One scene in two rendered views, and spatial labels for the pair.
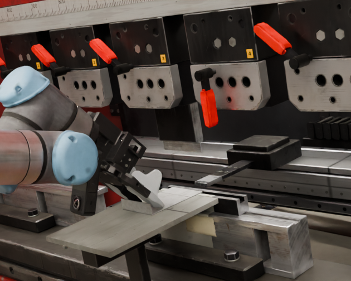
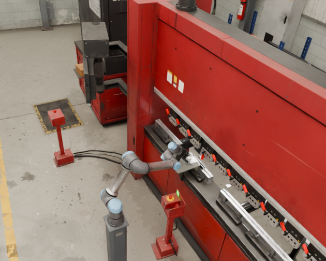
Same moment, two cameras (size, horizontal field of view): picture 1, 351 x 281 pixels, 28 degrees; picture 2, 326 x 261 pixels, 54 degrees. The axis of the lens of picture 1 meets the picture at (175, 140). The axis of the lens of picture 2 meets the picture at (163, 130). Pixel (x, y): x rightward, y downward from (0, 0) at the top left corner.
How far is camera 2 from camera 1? 2.08 m
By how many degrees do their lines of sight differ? 26
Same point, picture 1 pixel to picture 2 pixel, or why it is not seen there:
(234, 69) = (208, 154)
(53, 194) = (171, 138)
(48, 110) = (175, 150)
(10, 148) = (168, 165)
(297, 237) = (210, 179)
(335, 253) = not seen: hidden behind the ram
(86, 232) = not seen: hidden behind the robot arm
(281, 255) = (206, 180)
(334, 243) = not seen: hidden behind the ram
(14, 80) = (171, 145)
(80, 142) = (178, 165)
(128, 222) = (182, 164)
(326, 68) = (220, 166)
